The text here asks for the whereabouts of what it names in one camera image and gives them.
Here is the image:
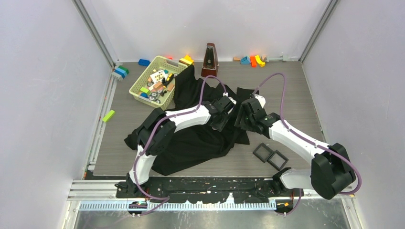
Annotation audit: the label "black garment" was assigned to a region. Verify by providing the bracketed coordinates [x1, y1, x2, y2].
[123, 64, 261, 177]

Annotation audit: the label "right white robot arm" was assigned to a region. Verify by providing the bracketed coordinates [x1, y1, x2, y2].
[235, 94, 357, 199]

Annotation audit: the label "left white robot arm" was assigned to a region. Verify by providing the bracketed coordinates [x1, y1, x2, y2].
[115, 93, 237, 198]

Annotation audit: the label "brown wooden metronome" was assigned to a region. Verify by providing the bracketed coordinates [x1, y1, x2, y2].
[201, 43, 219, 78]

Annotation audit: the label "yellow curved block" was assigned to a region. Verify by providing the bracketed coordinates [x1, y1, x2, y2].
[255, 55, 266, 67]

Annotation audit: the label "red orange block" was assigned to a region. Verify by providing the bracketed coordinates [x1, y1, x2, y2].
[249, 56, 257, 68]

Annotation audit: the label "light blue toy block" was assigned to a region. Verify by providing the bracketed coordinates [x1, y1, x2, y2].
[240, 56, 251, 64]

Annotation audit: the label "yellow black screwdriver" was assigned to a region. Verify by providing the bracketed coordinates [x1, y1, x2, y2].
[164, 73, 174, 86]

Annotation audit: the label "yellow orange block stack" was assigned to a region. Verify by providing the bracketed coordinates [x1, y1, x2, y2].
[179, 55, 194, 66]

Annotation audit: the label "light green plastic basket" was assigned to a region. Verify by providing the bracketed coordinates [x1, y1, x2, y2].
[129, 56, 188, 110]

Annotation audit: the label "nine of spades card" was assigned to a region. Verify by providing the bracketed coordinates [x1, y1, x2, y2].
[150, 69, 169, 83]

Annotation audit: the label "blue green stacked blocks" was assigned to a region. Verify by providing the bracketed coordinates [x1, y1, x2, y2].
[110, 65, 129, 81]

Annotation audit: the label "lime green block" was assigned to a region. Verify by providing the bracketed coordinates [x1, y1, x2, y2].
[102, 110, 115, 122]

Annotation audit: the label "left black square frame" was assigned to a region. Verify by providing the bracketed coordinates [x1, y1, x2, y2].
[253, 143, 275, 163]

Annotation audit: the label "black square frame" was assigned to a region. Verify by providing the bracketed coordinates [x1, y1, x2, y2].
[253, 143, 275, 163]
[267, 150, 289, 171]

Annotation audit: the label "right black square frame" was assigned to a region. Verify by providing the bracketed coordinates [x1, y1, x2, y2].
[267, 150, 289, 171]

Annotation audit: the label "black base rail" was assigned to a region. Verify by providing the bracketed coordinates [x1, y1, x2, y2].
[115, 177, 304, 204]

